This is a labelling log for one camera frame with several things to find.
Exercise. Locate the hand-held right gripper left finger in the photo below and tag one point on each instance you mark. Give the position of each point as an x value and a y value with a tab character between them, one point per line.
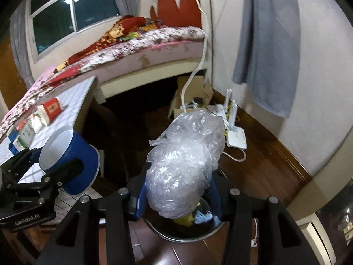
140	205

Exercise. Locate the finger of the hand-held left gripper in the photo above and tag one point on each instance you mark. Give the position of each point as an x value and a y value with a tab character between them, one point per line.
66	171
23	157

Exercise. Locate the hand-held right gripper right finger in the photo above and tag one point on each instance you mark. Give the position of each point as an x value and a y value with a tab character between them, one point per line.
215	201

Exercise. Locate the green and white box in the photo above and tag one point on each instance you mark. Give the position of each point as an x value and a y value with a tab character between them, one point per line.
24	138

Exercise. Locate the blue paper cup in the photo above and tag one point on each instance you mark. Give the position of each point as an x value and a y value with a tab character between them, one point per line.
82	154

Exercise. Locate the black round bin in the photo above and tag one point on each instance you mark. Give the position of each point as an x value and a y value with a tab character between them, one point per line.
187	234

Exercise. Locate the clear plastic wrap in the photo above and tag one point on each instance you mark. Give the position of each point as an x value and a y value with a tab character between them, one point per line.
182	165

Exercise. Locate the light blue wrapper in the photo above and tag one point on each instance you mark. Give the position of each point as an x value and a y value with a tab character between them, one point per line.
205	217

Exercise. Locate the yellow wrapper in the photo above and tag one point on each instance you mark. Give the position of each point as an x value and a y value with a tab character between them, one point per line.
184	220

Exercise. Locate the red and white box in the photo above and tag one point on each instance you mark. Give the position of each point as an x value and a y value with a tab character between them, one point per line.
53	107

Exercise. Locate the flat white router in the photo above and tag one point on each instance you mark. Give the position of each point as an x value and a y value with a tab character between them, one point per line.
237	138

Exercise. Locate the white tiled table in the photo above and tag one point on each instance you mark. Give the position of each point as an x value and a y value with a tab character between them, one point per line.
74	99

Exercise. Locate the white router with antennas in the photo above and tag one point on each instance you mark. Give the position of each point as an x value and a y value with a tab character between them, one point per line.
231	113

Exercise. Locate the cream furniture panel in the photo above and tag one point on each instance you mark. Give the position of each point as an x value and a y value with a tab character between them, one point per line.
311	237

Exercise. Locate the cardboard box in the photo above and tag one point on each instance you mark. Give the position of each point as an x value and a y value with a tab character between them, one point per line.
194	88

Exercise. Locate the dark glossy appliance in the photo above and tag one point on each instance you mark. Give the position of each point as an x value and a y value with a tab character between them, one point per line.
339	215

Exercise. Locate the bed with floral sheet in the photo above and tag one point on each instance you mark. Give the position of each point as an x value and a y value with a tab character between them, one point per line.
154	49

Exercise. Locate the white framed window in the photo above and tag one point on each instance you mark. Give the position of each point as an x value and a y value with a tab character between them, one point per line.
63	11

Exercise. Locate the red patterned blanket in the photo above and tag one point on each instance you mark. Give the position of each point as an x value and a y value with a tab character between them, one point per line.
129	24

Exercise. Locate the grey hanging cloth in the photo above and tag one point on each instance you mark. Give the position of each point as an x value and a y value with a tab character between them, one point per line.
264	47

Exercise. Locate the red and cream headboard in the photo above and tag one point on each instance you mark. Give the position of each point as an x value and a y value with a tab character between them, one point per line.
179	2

